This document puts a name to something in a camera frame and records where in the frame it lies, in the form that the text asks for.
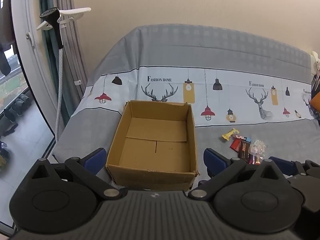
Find brown cardboard box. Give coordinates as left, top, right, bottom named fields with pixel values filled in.
left=106, top=100, right=199, bottom=191

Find dark chocolate bar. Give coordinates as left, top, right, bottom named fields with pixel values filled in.
left=238, top=141, right=252, bottom=163

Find steamer hose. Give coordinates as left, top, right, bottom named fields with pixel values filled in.
left=54, top=48, right=64, bottom=143

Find white hanger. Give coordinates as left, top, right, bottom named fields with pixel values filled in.
left=36, top=7, right=91, bottom=30

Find orange cushion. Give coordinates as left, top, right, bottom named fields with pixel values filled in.
left=310, top=96, right=320, bottom=112

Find red snack packet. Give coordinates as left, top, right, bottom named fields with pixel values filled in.
left=230, top=138, right=241, bottom=153

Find grey printed sofa cover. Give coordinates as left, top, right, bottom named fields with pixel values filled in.
left=53, top=24, right=319, bottom=179

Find blue snack stick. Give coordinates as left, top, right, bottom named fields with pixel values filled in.
left=233, top=134, right=251, bottom=142

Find iridescent candy bag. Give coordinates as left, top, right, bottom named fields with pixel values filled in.
left=249, top=139, right=267, bottom=159

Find yellow snack wrapper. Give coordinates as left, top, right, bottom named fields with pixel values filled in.
left=222, top=128, right=240, bottom=141

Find garment steamer head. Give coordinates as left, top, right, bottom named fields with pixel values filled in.
left=40, top=7, right=63, bottom=49

